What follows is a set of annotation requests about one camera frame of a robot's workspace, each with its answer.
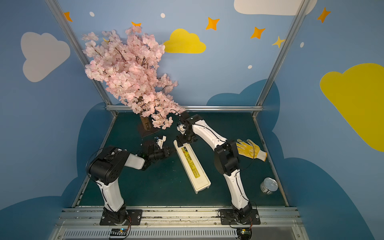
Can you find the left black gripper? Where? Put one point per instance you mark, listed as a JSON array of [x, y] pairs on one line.
[[165, 152]]

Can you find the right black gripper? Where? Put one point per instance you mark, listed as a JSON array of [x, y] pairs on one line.
[[183, 139]]

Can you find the cream plastic wrap dispenser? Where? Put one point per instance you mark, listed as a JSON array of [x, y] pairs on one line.
[[194, 170]]

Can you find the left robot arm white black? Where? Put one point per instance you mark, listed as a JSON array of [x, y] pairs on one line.
[[105, 169]]

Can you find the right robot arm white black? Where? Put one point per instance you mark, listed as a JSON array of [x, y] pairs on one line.
[[225, 160]]

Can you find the yellow white work glove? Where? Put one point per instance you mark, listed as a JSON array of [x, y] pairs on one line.
[[250, 150]]

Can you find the small green circuit board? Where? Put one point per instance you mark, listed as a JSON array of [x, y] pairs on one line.
[[118, 234]]

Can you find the silver tin can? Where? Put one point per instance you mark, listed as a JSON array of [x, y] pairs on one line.
[[269, 186]]

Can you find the pink cherry blossom tree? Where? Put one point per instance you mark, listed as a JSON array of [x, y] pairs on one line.
[[129, 70]]

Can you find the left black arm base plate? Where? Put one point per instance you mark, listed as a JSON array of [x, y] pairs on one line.
[[132, 217]]

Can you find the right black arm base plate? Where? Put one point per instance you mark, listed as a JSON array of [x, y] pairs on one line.
[[227, 217]]

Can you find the aluminium front rail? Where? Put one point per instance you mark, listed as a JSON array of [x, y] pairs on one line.
[[182, 223]]

